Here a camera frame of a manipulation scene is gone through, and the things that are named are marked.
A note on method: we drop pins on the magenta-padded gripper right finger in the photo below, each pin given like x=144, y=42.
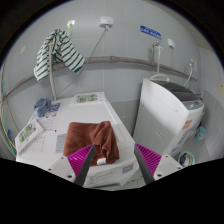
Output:
x=156, y=163

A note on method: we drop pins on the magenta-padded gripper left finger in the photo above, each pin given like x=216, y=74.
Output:
x=75, y=166

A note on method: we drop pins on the brown towel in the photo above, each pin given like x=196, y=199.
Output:
x=86, y=140

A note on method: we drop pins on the teal floor basin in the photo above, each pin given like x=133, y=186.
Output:
x=186, y=158

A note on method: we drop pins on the white top-loading washing machine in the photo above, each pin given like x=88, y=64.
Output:
x=166, y=116

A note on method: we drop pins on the teal bucket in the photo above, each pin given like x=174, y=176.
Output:
x=201, y=133

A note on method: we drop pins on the white printed leaflet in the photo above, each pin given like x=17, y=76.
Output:
x=50, y=116

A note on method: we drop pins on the white chest appliance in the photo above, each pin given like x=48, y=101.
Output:
x=100, y=113

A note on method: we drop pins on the booklet with green picture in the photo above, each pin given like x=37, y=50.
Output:
x=27, y=131

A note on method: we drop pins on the blue crumpled cloth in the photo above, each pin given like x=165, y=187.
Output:
x=42, y=106

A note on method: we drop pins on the flat sheet with green picture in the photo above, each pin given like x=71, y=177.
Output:
x=87, y=98

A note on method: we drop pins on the green white striped cloth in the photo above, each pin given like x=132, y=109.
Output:
x=65, y=51

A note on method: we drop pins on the grey horizontal wall pipe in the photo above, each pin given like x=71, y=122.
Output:
x=133, y=61

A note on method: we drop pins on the wall water tap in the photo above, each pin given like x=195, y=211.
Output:
x=157, y=50

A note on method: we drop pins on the small white wall box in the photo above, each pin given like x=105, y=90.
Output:
x=171, y=43

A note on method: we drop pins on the blue wall sign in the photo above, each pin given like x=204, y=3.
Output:
x=150, y=32

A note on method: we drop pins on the white wall socket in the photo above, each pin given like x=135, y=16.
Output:
x=106, y=21

